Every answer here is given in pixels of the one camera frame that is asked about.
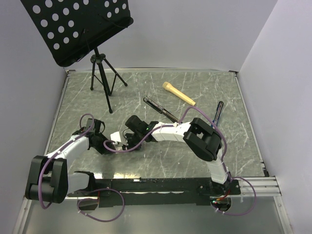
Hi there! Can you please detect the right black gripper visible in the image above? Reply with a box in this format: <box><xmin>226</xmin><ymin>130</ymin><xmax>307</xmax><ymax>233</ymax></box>
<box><xmin>121</xmin><ymin>132</ymin><xmax>144</xmax><ymax>153</ymax></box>

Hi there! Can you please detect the black stapler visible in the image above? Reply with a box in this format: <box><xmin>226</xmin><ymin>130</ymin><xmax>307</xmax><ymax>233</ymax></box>
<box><xmin>143</xmin><ymin>96</ymin><xmax>182</xmax><ymax>123</ymax></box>

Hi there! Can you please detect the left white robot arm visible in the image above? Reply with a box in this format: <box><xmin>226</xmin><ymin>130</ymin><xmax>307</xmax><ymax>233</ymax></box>
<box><xmin>25</xmin><ymin>118</ymin><xmax>111</xmax><ymax>203</ymax></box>

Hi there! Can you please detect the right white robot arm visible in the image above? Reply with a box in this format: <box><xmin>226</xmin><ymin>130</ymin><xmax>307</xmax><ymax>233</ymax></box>
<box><xmin>125</xmin><ymin>115</ymin><xmax>230</xmax><ymax>194</ymax></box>

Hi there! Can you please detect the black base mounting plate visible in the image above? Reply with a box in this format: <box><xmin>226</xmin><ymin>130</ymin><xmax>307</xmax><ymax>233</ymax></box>
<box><xmin>68</xmin><ymin>177</ymin><xmax>241</xmax><ymax>208</ymax></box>

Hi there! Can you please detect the beige toy microphone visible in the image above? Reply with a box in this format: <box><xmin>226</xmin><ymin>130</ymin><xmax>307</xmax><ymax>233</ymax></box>
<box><xmin>162</xmin><ymin>82</ymin><xmax>196</xmax><ymax>106</ymax></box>

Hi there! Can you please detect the black perforated music stand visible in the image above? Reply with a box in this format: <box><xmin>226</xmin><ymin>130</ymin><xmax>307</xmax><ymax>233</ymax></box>
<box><xmin>19</xmin><ymin>0</ymin><xmax>135</xmax><ymax>113</ymax></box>

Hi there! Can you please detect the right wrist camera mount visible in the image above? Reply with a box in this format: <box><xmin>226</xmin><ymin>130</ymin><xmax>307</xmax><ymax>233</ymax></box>
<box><xmin>110</xmin><ymin>131</ymin><xmax>128</xmax><ymax>150</ymax></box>

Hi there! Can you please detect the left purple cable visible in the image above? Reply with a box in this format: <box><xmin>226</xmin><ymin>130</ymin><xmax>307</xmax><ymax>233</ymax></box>
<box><xmin>38</xmin><ymin>113</ymin><xmax>98</xmax><ymax>210</ymax></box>

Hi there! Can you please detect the purple cable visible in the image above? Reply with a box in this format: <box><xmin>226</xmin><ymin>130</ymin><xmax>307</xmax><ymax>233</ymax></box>
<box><xmin>38</xmin><ymin>113</ymin><xmax>98</xmax><ymax>210</ymax></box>
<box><xmin>103</xmin><ymin>106</ymin><xmax>257</xmax><ymax>217</ymax></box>

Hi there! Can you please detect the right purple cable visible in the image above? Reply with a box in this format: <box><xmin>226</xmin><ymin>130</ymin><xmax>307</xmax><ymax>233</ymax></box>
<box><xmin>103</xmin><ymin>106</ymin><xmax>257</xmax><ymax>217</ymax></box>

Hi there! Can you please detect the aluminium table frame rail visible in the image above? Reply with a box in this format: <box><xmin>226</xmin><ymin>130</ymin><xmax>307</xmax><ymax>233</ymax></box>
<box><xmin>12</xmin><ymin>69</ymin><xmax>70</xmax><ymax>234</ymax></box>

